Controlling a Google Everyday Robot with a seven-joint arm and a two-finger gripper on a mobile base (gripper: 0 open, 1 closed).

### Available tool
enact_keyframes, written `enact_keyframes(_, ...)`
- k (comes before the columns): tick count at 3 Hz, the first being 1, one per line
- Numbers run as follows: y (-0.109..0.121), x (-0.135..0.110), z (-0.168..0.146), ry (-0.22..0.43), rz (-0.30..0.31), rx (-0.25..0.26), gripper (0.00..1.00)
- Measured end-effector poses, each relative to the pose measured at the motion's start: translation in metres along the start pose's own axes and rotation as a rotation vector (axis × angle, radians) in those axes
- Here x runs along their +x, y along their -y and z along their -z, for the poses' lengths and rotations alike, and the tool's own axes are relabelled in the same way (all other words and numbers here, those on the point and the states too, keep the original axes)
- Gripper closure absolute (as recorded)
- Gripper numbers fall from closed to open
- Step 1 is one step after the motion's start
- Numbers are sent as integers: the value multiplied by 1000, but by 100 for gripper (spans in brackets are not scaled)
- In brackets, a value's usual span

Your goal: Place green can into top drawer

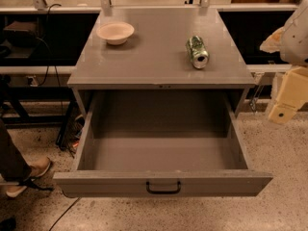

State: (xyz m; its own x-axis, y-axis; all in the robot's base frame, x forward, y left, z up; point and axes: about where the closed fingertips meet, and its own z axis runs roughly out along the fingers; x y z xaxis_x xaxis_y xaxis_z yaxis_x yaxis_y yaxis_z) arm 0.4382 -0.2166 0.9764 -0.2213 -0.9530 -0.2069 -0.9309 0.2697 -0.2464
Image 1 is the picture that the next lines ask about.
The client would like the tan shoe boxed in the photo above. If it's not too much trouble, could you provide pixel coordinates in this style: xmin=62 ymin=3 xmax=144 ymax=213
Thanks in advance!
xmin=6 ymin=157 xmax=52 ymax=198

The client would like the green soda can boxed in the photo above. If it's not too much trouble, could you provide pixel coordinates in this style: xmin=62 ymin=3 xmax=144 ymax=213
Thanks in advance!
xmin=186 ymin=36 xmax=210 ymax=69

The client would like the black cable on floor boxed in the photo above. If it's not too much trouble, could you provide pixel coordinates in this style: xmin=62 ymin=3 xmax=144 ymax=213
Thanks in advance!
xmin=47 ymin=195 xmax=81 ymax=231

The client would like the open grey top drawer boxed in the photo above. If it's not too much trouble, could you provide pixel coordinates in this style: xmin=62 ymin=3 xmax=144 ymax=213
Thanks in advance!
xmin=54 ymin=90 xmax=272 ymax=197

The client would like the white bowl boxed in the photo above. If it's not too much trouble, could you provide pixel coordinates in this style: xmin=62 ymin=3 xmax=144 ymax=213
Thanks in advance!
xmin=96 ymin=22 xmax=135 ymax=45

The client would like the dark trouser leg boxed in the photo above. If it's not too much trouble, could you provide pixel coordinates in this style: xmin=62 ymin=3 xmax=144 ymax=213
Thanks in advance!
xmin=0 ymin=120 xmax=32 ymax=182

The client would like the black drawer handle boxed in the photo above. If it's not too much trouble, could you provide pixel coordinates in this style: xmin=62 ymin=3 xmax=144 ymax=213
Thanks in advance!
xmin=145 ymin=181 xmax=182 ymax=195

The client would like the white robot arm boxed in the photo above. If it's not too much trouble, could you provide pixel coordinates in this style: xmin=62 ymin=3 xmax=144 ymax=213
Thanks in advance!
xmin=260 ymin=0 xmax=308 ymax=124

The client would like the black power cable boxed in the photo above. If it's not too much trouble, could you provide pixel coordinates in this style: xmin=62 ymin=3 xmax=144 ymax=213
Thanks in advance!
xmin=35 ymin=3 xmax=65 ymax=114

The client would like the grey metal cabinet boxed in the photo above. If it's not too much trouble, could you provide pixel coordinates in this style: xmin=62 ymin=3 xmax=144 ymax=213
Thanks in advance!
xmin=68 ymin=7 xmax=254 ymax=114

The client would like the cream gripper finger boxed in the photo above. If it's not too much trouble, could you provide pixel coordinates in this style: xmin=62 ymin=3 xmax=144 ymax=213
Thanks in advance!
xmin=260 ymin=27 xmax=284 ymax=53
xmin=268 ymin=66 xmax=308 ymax=124

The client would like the dark box on shelf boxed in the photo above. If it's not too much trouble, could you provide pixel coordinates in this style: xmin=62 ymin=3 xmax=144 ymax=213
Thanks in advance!
xmin=3 ymin=21 xmax=38 ymax=47

